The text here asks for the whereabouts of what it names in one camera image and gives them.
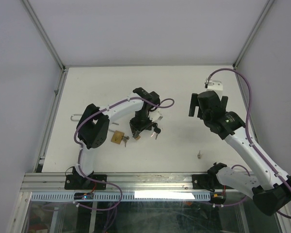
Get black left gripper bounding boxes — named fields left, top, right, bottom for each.
left=129, top=110, right=154, bottom=139

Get silver key bunch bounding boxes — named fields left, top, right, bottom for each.
left=122, top=136, right=129, bottom=147

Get medium brass padlock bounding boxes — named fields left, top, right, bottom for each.
left=108, top=128, right=125, bottom=144

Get black headed key pair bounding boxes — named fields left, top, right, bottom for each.
left=151, top=122, right=162, bottom=140

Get small keys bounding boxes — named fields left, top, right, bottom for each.
left=197, top=151, right=202, bottom=159

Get large brass padlock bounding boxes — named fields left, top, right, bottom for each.
left=70, top=114, right=82, bottom=122

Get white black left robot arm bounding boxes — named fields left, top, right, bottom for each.
left=74, top=87, right=161, bottom=189

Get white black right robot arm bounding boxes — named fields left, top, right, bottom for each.
left=189, top=91, right=291, bottom=216

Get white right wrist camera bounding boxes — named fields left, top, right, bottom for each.
left=205, top=79, right=223, bottom=99

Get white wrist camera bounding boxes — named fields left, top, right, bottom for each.
left=205, top=79, right=223, bottom=99
left=149, top=110, right=163, bottom=123

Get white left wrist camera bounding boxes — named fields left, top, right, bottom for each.
left=149, top=110, right=163, bottom=123

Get white slotted cable duct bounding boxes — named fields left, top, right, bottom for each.
left=31, top=191, right=210, bottom=202

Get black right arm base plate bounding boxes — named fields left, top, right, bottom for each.
left=192, top=174, right=215, bottom=192

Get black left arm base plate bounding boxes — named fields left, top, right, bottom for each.
left=64, top=173, right=106, bottom=190

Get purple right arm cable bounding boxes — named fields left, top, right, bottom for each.
left=207, top=67, right=291, bottom=219

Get aluminium mounting rail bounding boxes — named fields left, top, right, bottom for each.
left=20, top=172, right=206, bottom=192

